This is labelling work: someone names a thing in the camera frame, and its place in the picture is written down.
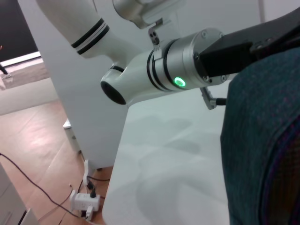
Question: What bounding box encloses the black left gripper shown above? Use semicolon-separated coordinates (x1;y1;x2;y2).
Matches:
194;5;300;78

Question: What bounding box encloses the dark teal insulated bag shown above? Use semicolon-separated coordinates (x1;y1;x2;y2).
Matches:
219;47;300;225

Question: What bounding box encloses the white cabinet column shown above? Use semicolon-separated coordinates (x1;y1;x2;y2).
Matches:
17;0;132;171

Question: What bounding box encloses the narrow white power strip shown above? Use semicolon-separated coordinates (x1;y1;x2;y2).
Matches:
83;159;92;186

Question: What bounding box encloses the white plug adapter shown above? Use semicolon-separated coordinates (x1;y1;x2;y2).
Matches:
84;205;95;221

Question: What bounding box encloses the black screen panel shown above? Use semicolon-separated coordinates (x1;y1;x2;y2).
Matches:
0;0;40;63

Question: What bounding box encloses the white furniture corner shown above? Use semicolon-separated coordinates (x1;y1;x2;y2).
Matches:
0;161;40;225

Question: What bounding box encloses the long black floor cable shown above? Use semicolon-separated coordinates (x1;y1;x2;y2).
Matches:
0;151;83;218

